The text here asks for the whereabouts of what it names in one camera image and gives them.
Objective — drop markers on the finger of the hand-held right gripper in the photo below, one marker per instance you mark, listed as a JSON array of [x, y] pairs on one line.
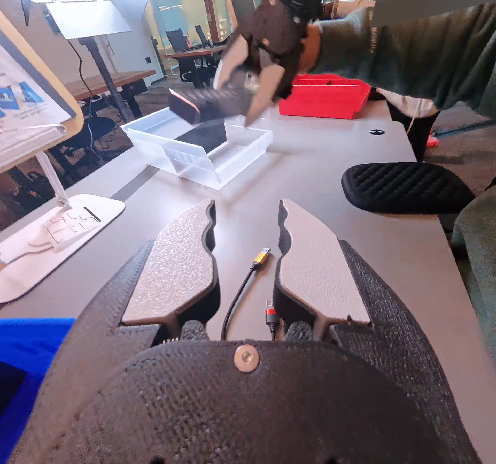
[[232, 59], [267, 88]]

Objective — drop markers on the white stand base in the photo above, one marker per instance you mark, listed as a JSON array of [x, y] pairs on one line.
[[23, 274]]

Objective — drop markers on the person's right forearm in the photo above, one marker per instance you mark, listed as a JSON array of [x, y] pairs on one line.
[[407, 57]]

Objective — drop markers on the black office chair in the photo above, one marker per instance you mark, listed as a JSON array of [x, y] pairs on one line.
[[178, 41]]

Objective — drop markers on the blue plastic bin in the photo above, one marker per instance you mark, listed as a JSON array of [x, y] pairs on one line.
[[23, 355]]

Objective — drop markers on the clear plastic bin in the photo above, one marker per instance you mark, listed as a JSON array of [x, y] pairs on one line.
[[186, 165]]

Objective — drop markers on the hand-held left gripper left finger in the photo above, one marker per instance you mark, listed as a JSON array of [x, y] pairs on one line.
[[174, 270]]

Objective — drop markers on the beige cloth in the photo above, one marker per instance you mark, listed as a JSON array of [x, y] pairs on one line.
[[407, 103]]

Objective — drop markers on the long wooden desk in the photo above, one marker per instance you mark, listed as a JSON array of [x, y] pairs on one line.
[[193, 52]]

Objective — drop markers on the black USB hub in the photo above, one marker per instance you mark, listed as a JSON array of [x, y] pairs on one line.
[[209, 103]]

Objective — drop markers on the black bin divider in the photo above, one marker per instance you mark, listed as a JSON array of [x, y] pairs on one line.
[[205, 136]]

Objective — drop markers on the black desk grommet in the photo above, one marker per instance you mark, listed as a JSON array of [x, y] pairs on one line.
[[376, 132]]

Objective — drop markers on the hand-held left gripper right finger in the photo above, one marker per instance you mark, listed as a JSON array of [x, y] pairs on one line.
[[317, 270]]

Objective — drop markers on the red plastic bin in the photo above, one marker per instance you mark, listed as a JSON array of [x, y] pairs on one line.
[[321, 103]]

